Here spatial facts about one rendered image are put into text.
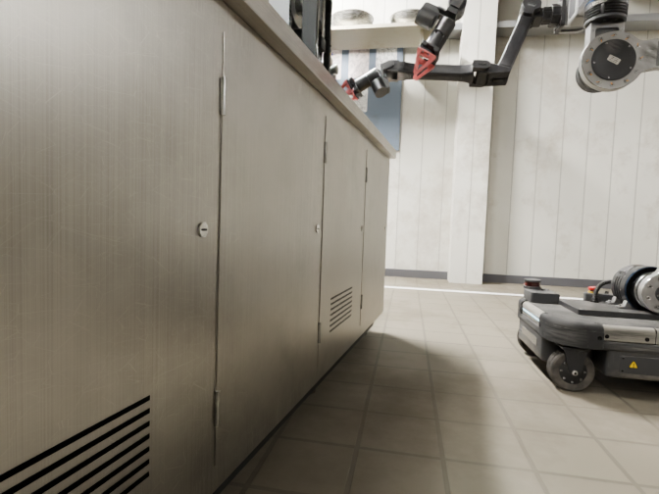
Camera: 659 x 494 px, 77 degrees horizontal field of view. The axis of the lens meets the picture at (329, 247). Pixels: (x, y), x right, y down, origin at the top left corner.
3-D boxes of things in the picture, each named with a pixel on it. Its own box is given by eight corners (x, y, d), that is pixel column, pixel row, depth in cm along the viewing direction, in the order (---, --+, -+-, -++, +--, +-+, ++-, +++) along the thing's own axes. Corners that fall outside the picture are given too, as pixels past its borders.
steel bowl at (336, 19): (375, 44, 403) (376, 28, 402) (371, 24, 364) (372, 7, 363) (333, 46, 411) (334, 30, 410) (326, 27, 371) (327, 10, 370)
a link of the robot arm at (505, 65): (504, 94, 172) (510, 76, 163) (472, 86, 176) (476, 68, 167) (537, 19, 185) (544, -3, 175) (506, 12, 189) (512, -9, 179)
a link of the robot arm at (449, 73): (485, 78, 177) (490, 58, 167) (484, 89, 175) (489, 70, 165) (384, 74, 187) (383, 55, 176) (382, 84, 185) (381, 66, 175)
